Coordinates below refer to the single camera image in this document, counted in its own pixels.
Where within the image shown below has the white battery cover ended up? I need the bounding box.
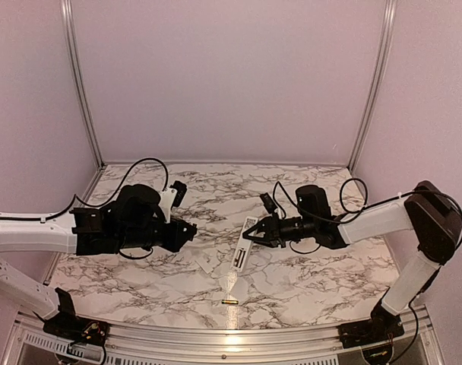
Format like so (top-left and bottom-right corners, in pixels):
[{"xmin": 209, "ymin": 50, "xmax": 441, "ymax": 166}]
[{"xmin": 195, "ymin": 258, "xmax": 213, "ymax": 275}]

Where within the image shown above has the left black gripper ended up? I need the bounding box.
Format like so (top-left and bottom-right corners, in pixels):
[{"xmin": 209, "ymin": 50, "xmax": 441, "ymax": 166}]
[{"xmin": 118, "ymin": 217, "xmax": 198, "ymax": 253}]

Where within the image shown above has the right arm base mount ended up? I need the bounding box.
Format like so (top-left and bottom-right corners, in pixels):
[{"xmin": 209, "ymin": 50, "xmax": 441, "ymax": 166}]
[{"xmin": 337, "ymin": 300, "xmax": 405, "ymax": 348}]

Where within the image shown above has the aluminium frame post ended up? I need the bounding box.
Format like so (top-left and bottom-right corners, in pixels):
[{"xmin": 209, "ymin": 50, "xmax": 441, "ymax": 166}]
[
  {"xmin": 60, "ymin": 0, "xmax": 105, "ymax": 170},
  {"xmin": 347, "ymin": 0, "xmax": 397, "ymax": 174}
]

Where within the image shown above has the front aluminium rail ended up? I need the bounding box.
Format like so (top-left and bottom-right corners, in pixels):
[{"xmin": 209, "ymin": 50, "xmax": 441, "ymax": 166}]
[{"xmin": 2, "ymin": 306, "xmax": 445, "ymax": 364}]

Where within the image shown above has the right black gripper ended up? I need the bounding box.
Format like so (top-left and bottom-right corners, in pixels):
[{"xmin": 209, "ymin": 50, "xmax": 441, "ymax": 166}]
[{"xmin": 242, "ymin": 212, "xmax": 317, "ymax": 248}]

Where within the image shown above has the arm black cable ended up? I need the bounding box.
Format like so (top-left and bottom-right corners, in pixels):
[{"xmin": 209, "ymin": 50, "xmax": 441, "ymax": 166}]
[
  {"xmin": 0, "ymin": 157, "xmax": 169, "ymax": 259},
  {"xmin": 272, "ymin": 176, "xmax": 462, "ymax": 256}
]

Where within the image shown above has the left aluminium frame post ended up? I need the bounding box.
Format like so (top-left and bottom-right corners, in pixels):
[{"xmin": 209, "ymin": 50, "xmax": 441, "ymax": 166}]
[{"xmin": 60, "ymin": 0, "xmax": 105, "ymax": 170}]

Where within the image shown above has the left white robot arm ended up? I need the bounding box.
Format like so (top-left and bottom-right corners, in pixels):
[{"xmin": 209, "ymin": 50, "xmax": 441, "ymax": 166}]
[{"xmin": 0, "ymin": 182, "xmax": 197, "ymax": 338}]

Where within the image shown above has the white remote control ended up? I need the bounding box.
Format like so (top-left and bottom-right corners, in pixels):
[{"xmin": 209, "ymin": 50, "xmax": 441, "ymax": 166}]
[{"xmin": 230, "ymin": 217, "xmax": 258, "ymax": 272}]

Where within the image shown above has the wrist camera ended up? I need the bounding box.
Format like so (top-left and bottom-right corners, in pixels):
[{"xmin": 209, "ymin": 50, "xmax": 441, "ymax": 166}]
[
  {"xmin": 259, "ymin": 192, "xmax": 277, "ymax": 214},
  {"xmin": 159, "ymin": 180, "xmax": 188, "ymax": 224}
]

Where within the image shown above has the right aluminium frame post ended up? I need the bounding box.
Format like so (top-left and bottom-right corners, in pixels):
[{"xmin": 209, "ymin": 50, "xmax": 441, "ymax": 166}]
[{"xmin": 347, "ymin": 0, "xmax": 397, "ymax": 174}]

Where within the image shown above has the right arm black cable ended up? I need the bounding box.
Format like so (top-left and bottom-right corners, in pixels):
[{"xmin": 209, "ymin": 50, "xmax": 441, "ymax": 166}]
[{"xmin": 272, "ymin": 176, "xmax": 462, "ymax": 256}]

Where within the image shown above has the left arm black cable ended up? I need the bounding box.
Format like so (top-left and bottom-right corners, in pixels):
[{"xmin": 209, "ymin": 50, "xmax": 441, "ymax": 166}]
[{"xmin": 0, "ymin": 157, "xmax": 169, "ymax": 259}]

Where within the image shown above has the green gold battery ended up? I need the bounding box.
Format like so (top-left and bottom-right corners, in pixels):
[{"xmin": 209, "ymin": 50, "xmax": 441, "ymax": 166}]
[{"xmin": 221, "ymin": 300, "xmax": 239, "ymax": 305}]

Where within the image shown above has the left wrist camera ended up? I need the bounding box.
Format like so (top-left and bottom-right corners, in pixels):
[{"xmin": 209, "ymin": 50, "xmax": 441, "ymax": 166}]
[{"xmin": 159, "ymin": 180, "xmax": 188, "ymax": 224}]

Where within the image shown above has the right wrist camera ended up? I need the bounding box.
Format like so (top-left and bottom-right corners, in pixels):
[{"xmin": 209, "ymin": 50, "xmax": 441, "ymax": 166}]
[{"xmin": 259, "ymin": 192, "xmax": 277, "ymax": 214}]

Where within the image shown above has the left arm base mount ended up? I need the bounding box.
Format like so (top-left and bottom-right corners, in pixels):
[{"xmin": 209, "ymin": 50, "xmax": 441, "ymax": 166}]
[{"xmin": 42, "ymin": 287, "xmax": 109, "ymax": 347}]

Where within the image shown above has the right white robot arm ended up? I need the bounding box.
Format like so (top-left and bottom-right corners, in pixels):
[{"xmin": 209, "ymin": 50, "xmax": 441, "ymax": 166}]
[{"xmin": 242, "ymin": 180, "xmax": 462, "ymax": 341}]

